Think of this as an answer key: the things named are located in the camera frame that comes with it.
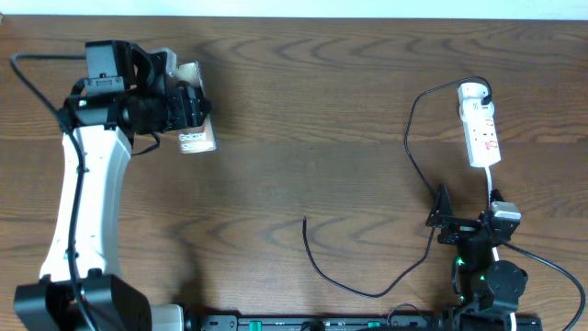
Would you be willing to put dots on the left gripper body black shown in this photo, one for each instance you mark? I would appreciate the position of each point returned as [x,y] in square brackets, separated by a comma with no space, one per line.
[181,111]

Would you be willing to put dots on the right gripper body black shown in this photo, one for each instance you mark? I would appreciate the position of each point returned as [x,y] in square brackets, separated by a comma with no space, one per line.
[458,231]

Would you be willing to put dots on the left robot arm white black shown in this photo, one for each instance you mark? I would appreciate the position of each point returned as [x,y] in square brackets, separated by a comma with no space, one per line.
[126,92]

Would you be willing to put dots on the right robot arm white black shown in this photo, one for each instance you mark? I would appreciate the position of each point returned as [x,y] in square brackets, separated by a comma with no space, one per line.
[489,287]

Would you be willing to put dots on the white charger plug adapter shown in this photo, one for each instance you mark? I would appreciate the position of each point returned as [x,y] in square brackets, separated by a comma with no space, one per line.
[472,90]

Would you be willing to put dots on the white power strip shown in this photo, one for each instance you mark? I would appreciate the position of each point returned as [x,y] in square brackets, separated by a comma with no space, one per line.
[480,132]

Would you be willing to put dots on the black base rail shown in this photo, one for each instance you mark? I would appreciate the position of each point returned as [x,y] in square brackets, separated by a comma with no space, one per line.
[224,322]

